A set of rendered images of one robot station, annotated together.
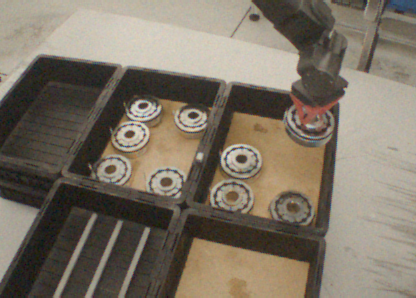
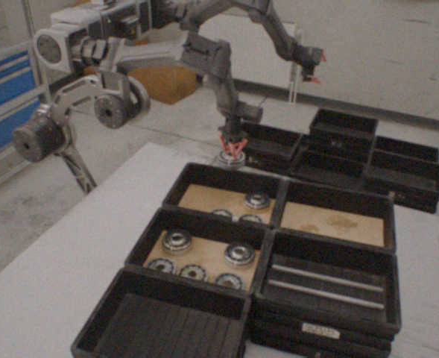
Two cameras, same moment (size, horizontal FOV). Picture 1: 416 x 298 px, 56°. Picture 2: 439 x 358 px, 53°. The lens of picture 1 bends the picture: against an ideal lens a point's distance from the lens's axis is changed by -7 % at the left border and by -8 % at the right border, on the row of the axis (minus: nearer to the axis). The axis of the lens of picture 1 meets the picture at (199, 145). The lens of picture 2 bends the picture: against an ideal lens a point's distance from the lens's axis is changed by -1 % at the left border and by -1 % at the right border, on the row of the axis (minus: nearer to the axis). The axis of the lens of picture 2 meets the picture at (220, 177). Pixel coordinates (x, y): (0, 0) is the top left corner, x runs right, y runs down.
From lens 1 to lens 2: 1.35 m
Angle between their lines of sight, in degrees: 66
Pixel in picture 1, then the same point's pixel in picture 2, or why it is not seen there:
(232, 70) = (83, 245)
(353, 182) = not seen: hidden behind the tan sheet
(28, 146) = not seen: outside the picture
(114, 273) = (308, 284)
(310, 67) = (259, 110)
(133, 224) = (268, 277)
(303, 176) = (228, 198)
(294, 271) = (292, 207)
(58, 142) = (185, 340)
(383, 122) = (164, 174)
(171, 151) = (203, 257)
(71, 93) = (113, 340)
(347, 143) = not seen: hidden behind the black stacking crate
